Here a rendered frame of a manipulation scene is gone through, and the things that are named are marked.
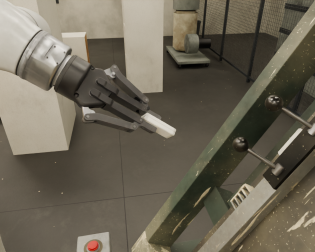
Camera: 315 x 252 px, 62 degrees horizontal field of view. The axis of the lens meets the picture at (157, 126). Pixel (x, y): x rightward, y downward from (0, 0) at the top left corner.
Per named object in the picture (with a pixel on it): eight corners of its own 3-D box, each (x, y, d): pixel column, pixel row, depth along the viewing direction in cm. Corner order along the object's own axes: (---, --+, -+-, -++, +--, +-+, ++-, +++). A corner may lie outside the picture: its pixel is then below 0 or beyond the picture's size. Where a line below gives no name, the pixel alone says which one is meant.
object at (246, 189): (237, 203, 75) (229, 201, 74) (252, 186, 72) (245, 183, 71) (244, 214, 72) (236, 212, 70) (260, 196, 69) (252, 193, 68)
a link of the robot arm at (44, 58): (47, 19, 43) (80, 40, 45) (43, 47, 51) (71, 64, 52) (15, 61, 39) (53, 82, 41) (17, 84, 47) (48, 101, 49)
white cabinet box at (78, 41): (63, 67, 563) (56, 33, 527) (90, 66, 572) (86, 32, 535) (59, 74, 525) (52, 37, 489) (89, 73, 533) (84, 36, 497)
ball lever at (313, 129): (310, 136, 60) (260, 104, 60) (322, 123, 58) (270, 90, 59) (315, 141, 56) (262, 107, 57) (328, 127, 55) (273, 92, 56)
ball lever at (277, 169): (275, 174, 64) (229, 143, 65) (286, 163, 62) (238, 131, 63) (278, 181, 60) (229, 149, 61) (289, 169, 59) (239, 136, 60)
